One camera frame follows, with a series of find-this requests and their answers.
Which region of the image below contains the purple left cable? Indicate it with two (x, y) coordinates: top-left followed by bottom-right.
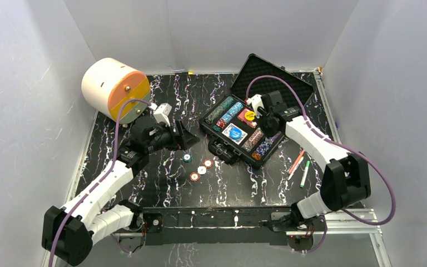
(47, 98), (159, 267)

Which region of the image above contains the blue card deck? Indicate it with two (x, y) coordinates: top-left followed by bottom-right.
(222, 123), (248, 145)

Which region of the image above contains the green marker pen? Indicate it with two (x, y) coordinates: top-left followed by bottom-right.
(300, 160), (310, 188)

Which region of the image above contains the white cylindrical drawer box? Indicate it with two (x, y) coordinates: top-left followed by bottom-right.
(81, 58), (151, 125)

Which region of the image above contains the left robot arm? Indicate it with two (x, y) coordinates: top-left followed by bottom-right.
(42, 120), (200, 266)

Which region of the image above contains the white blue chip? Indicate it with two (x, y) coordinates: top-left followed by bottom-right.
(197, 166), (207, 175)

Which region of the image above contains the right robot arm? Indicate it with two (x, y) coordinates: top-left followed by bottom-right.
(247, 91), (371, 230)

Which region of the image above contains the red five chip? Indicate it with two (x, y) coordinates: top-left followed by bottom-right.
(203, 159), (214, 169)
(190, 172), (200, 182)

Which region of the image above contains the red marker pen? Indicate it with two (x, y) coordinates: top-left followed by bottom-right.
(288, 150), (305, 174)

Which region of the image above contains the black front mounting bar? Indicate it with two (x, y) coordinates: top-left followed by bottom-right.
(142, 206), (306, 245)

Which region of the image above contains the black poker chip case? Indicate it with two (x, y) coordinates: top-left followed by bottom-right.
(199, 53), (314, 168)

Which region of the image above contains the yellow dealer button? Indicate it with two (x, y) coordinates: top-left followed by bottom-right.
(244, 111), (256, 121)

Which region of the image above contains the green blue chip stacked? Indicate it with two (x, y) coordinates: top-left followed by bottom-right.
(182, 153), (192, 162)

